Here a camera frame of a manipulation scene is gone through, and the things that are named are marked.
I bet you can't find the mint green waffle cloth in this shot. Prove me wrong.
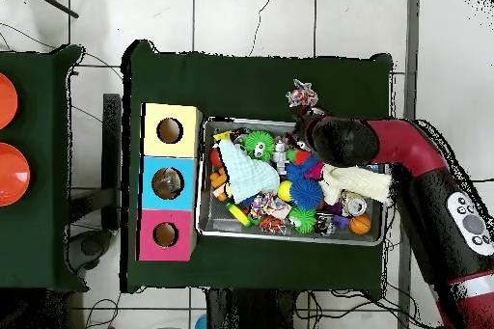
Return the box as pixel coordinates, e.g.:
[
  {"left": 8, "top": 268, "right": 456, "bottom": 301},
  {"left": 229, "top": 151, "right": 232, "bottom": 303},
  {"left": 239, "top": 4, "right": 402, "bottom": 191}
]
[{"left": 218, "top": 137, "right": 282, "bottom": 204}]

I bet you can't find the orange striped tiger toy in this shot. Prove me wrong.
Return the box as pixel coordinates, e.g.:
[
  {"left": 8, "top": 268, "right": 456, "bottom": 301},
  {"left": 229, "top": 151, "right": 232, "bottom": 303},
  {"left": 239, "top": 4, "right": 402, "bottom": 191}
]
[{"left": 259, "top": 215, "right": 288, "bottom": 235}]

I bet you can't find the cream waffle cloth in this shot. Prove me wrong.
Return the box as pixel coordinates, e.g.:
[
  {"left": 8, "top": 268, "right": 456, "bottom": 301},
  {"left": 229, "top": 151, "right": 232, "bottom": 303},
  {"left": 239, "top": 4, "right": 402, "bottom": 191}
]
[{"left": 317, "top": 162, "right": 395, "bottom": 206}]

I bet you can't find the wooden box with three holes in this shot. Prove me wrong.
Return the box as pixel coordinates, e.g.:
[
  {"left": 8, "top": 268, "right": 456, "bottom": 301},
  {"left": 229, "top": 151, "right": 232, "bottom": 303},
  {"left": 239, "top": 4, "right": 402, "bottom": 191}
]
[{"left": 137, "top": 102, "right": 204, "bottom": 262}]

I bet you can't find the green fuzzy toy with eyes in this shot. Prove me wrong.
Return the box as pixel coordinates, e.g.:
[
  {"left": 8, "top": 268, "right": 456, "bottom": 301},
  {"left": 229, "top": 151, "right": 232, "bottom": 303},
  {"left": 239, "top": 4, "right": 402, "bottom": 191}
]
[{"left": 243, "top": 129, "right": 278, "bottom": 162}]

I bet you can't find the red ball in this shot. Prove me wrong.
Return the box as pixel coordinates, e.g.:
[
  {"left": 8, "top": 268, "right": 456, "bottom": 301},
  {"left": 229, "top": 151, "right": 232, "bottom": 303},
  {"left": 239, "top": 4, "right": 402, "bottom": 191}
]
[{"left": 208, "top": 148, "right": 225, "bottom": 170}]

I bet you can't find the grey robot toy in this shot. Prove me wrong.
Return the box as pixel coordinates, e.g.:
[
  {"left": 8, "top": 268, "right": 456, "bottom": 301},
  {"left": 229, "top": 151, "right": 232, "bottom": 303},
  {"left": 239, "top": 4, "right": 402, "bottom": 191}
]
[{"left": 271, "top": 137, "right": 290, "bottom": 176}]

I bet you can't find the orange plastic building block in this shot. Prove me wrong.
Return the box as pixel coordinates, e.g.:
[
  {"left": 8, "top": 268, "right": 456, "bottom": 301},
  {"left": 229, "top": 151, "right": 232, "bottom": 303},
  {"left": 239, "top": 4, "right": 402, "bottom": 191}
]
[{"left": 207, "top": 168, "right": 233, "bottom": 204}]

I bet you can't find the yellow cheese wedge toy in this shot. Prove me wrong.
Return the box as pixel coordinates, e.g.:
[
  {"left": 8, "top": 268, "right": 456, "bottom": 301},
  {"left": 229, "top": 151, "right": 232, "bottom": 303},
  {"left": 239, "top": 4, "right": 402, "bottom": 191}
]
[{"left": 213, "top": 129, "right": 233, "bottom": 147}]

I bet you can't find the yellow ball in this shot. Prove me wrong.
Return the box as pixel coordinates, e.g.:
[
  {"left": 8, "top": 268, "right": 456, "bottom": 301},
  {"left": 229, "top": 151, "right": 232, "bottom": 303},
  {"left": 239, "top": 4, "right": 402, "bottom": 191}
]
[{"left": 277, "top": 180, "right": 295, "bottom": 203}]

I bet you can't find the blue spiky ball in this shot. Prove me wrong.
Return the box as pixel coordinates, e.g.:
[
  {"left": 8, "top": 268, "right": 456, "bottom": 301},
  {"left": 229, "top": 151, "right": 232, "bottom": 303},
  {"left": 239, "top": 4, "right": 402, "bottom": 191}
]
[{"left": 285, "top": 160, "right": 327, "bottom": 213}]

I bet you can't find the crushed silver can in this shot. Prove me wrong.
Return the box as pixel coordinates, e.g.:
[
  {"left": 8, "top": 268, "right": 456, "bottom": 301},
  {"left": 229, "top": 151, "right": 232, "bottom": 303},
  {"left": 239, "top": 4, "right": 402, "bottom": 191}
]
[{"left": 343, "top": 194, "right": 371, "bottom": 218}]

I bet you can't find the small orange basketball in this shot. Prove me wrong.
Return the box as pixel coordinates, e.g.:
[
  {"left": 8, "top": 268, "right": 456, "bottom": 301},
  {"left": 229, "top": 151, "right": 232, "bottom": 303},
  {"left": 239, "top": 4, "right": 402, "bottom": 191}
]
[{"left": 348, "top": 213, "right": 372, "bottom": 236}]

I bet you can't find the side table with green cloth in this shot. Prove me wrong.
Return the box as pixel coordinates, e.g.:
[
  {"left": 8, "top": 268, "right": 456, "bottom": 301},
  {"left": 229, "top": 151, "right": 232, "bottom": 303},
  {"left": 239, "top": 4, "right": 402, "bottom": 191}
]
[{"left": 0, "top": 44, "right": 86, "bottom": 293}]

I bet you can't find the orange bowl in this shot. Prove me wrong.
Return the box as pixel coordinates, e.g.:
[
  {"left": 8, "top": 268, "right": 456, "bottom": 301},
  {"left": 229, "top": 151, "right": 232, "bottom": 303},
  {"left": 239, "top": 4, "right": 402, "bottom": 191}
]
[
  {"left": 0, "top": 72, "right": 19, "bottom": 131},
  {"left": 0, "top": 143, "right": 31, "bottom": 208}
]

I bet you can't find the black rod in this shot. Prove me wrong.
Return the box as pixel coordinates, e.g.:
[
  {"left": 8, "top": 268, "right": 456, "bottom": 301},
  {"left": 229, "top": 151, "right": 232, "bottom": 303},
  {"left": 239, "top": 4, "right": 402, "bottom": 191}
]
[{"left": 21, "top": 0, "right": 80, "bottom": 19}]

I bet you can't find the wire mesh bin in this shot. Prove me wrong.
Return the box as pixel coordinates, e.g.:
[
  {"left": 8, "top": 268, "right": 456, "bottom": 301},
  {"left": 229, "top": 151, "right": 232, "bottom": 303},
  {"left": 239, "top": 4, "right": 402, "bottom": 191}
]
[{"left": 196, "top": 118, "right": 390, "bottom": 247}]

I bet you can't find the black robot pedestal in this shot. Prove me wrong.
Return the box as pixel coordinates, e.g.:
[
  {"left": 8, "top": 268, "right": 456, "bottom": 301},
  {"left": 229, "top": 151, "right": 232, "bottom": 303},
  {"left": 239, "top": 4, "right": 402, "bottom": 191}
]
[{"left": 205, "top": 288, "right": 301, "bottom": 329}]

